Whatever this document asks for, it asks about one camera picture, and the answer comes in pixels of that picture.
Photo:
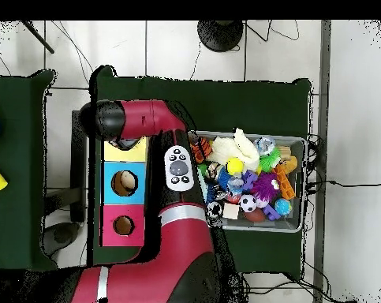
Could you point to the brown football toy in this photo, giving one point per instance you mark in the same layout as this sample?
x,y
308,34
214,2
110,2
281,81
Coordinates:
x,y
255,215

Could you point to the green spiky ball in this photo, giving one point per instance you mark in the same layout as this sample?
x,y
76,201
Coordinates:
x,y
269,160

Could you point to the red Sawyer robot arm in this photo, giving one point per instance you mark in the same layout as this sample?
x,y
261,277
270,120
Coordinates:
x,y
139,120

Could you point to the black upright panel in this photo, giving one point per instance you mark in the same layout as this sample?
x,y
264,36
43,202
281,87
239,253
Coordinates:
x,y
78,189

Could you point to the dark green side table cloth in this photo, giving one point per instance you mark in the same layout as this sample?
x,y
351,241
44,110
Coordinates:
x,y
16,142

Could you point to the wooden box with three holes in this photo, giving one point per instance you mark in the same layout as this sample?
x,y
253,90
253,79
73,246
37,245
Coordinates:
x,y
124,236

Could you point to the yellow ball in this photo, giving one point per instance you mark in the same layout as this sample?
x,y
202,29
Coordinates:
x,y
235,166

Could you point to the black and white soccer ball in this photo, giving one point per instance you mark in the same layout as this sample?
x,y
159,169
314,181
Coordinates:
x,y
248,203

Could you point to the orange tiger plush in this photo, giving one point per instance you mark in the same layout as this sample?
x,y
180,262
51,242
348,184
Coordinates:
x,y
201,148

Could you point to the orange plastic grid tray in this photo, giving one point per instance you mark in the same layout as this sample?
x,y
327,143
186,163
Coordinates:
x,y
284,183

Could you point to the shallow clear mesh bin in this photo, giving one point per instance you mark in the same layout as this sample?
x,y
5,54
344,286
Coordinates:
x,y
295,217

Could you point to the black round stand base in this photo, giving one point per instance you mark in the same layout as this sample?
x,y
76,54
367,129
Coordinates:
x,y
221,34

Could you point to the grey rounded stand foot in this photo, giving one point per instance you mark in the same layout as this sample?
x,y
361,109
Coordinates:
x,y
62,235

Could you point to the tan plush toy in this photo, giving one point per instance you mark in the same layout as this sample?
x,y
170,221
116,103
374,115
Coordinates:
x,y
289,164

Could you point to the blue globe ball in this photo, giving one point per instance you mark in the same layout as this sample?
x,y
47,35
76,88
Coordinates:
x,y
283,206

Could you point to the black tripod leg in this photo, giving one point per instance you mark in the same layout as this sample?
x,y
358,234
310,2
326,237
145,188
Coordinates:
x,y
38,37

